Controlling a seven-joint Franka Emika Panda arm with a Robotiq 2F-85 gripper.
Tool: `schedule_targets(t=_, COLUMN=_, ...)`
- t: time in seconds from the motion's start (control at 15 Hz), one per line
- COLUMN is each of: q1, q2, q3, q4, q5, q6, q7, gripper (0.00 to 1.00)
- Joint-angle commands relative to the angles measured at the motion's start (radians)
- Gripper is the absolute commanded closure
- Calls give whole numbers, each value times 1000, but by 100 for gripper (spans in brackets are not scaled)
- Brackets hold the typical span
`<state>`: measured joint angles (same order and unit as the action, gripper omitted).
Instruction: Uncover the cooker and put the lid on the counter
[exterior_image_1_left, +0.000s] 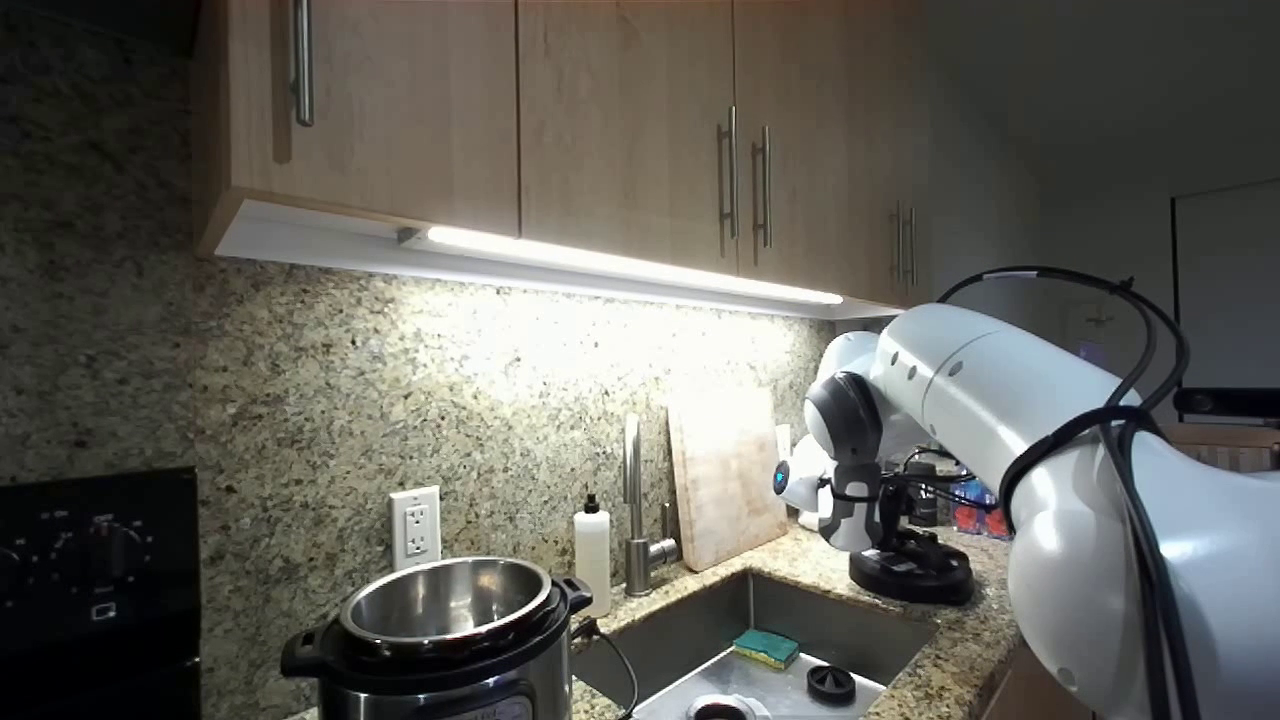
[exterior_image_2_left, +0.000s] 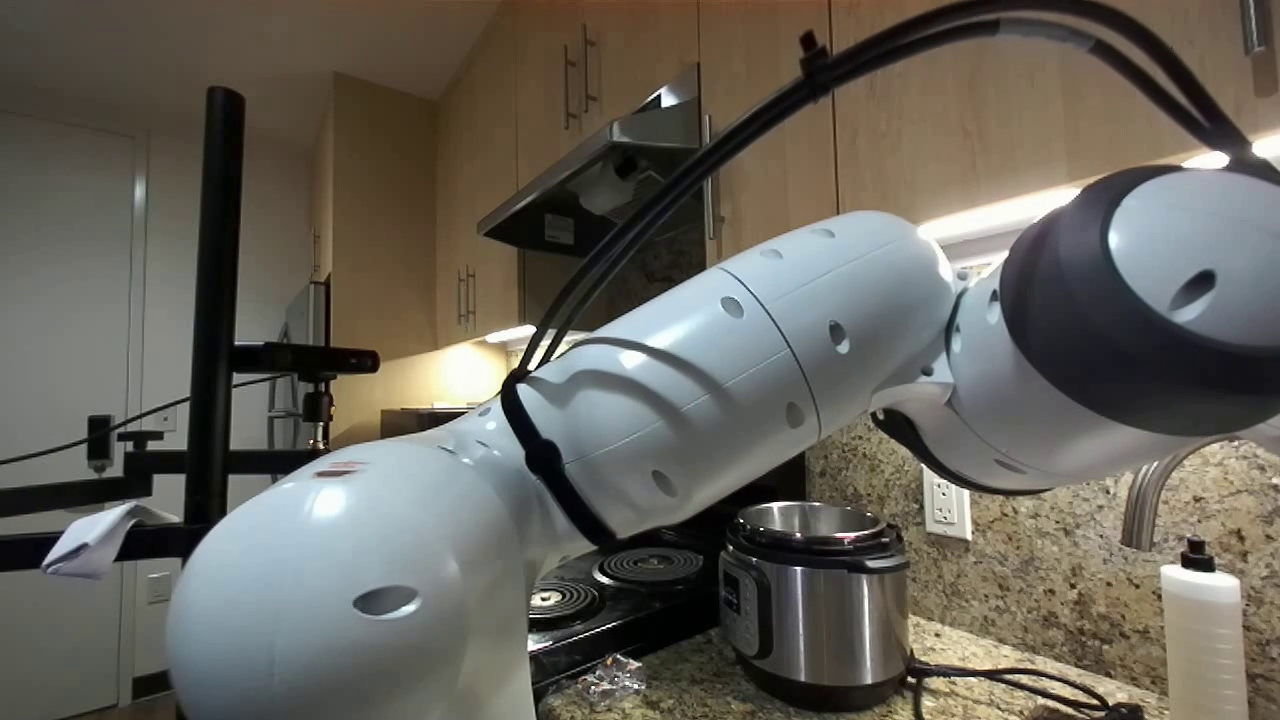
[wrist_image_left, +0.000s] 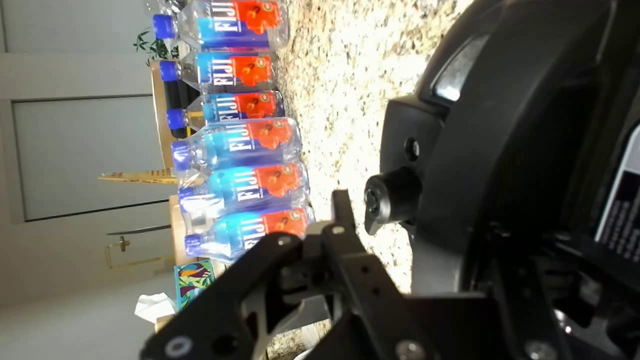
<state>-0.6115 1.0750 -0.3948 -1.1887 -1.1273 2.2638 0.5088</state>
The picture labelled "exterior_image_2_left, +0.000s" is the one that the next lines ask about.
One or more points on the clear plastic wrapper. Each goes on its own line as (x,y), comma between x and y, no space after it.
(613,679)

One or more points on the steel range hood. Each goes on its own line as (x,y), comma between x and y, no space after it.
(601,184)

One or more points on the white wall power outlet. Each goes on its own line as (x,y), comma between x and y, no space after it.
(951,506)

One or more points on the black stove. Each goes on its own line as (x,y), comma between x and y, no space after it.
(641,586)

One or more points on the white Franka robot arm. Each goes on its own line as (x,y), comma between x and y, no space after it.
(693,386)

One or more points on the under-cabinet light strip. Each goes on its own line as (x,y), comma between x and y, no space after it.
(1013,213)

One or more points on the wide wooden cabinet door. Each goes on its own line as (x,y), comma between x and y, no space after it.
(772,135)

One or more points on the white soap bottle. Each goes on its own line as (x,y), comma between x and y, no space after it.
(1201,642)

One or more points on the tall wooden cabinet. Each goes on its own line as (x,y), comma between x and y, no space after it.
(383,241)

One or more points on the chrome faucet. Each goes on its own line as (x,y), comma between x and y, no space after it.
(1153,487)

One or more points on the stainless steel inner pot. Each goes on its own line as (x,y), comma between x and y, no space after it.
(812,522)

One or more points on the white paper tag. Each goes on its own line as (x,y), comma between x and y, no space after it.
(101,542)

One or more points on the pressure cooker base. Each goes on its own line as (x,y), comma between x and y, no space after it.
(812,626)

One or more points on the black stereo camera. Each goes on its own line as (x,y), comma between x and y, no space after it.
(312,356)

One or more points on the black camera stand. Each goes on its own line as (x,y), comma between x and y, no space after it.
(214,293)

